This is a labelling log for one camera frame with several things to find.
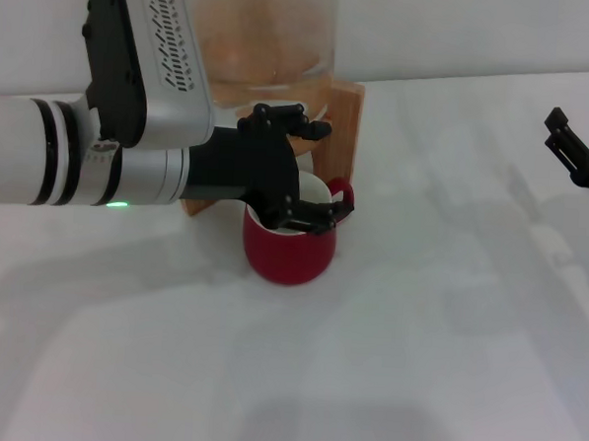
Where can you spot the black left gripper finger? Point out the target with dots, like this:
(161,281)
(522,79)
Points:
(295,119)
(319,217)

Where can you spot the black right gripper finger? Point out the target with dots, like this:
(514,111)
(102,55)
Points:
(568,141)

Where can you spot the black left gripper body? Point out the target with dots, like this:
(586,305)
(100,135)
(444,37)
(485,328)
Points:
(248,164)

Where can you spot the red ceramic cup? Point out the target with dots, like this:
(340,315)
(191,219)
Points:
(287,259)

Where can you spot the wooden dispenser stand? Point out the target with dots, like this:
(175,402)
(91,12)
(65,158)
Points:
(343,134)

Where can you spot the glass water dispenser jar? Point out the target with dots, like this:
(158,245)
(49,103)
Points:
(274,36)

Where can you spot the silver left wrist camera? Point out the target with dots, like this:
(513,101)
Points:
(169,66)

